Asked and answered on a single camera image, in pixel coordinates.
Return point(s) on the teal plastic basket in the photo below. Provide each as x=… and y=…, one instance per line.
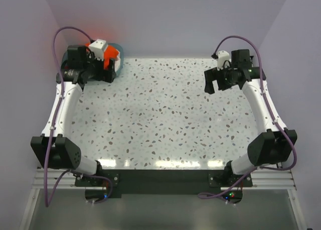
x=76, y=56

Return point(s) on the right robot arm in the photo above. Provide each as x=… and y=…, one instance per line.
x=274, y=142

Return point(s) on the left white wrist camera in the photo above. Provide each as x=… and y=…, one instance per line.
x=98, y=47

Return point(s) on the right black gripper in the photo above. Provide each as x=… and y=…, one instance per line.
x=213, y=75

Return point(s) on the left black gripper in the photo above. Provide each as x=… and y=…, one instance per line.
x=107, y=75

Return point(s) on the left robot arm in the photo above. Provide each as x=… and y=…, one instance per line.
x=53, y=148

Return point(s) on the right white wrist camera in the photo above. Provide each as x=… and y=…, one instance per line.
x=223, y=60

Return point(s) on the orange t shirt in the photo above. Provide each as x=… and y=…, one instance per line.
x=110, y=53

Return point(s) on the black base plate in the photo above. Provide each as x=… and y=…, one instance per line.
x=158, y=182

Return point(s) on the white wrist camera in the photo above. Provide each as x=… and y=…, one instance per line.
x=98, y=47
x=223, y=60

